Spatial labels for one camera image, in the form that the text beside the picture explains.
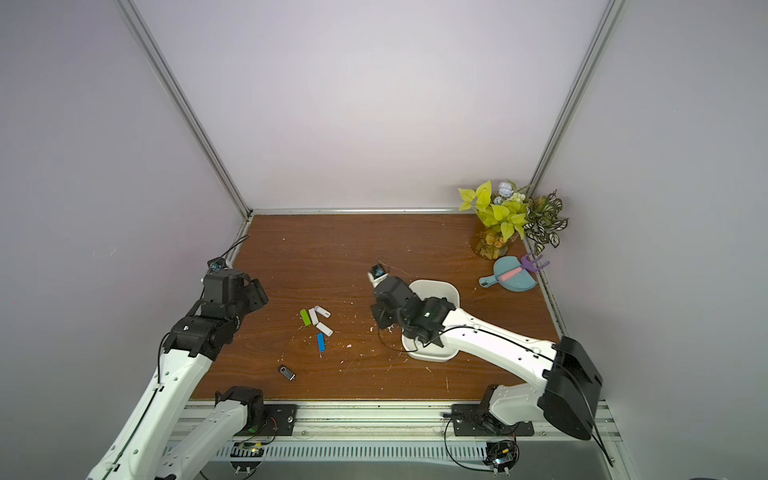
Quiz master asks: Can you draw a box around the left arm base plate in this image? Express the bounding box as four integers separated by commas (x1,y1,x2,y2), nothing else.
237,403,298,438

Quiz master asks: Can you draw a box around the black swivel usb drive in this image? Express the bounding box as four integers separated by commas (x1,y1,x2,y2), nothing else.
278,365,296,381

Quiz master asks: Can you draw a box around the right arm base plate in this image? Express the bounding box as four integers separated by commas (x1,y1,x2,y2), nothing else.
443,403,535,437

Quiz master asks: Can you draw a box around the electronics board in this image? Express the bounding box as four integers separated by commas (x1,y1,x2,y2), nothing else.
229,442,265,479
483,439,520,476

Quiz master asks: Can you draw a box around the teal dustpan with pink brush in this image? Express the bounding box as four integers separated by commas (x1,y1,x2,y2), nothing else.
478,256,537,293

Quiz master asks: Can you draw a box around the white plastic storage box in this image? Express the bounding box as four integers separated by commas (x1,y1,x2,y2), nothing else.
401,280,460,363

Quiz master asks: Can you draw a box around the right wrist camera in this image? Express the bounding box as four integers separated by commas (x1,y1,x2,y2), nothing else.
367,263,389,288

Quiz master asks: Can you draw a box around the right electronics board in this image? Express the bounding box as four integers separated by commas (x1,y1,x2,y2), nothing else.
483,439,520,476

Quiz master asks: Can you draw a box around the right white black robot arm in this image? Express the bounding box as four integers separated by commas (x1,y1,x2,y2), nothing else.
368,273,603,440

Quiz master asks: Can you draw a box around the yellow green potted plant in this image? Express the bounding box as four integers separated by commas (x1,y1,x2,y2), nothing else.
458,180,530,260

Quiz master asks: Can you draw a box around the purple plastic fork toy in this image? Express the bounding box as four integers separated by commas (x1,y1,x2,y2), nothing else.
519,253,550,274

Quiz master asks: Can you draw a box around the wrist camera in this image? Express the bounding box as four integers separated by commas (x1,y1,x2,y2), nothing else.
367,263,389,288
207,256,229,273

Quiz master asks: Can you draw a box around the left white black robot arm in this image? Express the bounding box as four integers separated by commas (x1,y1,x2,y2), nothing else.
88,268,272,479

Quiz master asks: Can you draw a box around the green usb flash drive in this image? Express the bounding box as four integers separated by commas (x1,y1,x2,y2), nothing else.
300,309,312,326

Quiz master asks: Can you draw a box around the aluminium rail frame front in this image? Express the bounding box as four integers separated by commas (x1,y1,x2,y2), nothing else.
128,399,622,444

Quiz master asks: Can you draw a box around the left electronics board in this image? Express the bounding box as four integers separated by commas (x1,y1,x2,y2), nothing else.
229,442,265,479

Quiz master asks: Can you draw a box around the white lilac usb drive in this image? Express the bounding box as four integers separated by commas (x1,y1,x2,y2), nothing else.
314,305,331,318

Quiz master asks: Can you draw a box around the dark variegated plant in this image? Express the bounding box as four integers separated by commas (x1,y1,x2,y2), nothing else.
524,190,569,254

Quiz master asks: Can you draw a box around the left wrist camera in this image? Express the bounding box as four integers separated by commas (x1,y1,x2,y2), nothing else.
207,256,229,273

